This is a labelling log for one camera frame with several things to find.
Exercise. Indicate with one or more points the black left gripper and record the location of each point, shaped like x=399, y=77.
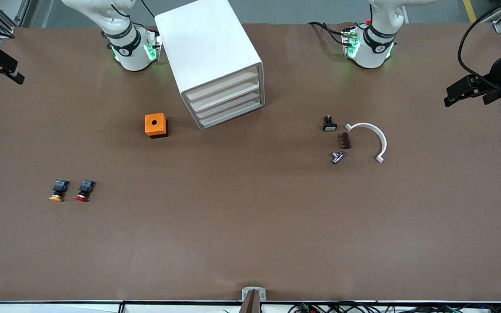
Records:
x=497, y=71

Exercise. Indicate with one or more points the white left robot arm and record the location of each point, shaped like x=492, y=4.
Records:
x=370, y=52

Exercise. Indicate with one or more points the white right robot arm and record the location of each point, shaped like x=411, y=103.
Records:
x=131, y=56

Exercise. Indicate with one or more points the yellow mushroom push button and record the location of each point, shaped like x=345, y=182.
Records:
x=59, y=188

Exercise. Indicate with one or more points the red mushroom push button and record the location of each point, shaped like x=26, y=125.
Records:
x=85, y=188

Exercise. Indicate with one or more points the black square white-face button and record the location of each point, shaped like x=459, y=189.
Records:
x=329, y=126

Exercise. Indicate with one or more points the brown terminal block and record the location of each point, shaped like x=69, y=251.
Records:
x=344, y=141

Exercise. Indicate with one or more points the brown table cover mat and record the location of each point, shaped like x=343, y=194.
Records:
x=250, y=226

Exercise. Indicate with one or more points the white curved plastic bracket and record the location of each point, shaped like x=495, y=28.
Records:
x=383, y=143

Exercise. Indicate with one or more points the silver selector switch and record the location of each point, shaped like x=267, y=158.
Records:
x=337, y=157

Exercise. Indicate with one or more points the orange button enclosure box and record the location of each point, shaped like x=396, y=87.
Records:
x=155, y=124

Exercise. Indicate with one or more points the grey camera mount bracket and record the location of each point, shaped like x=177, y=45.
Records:
x=254, y=300

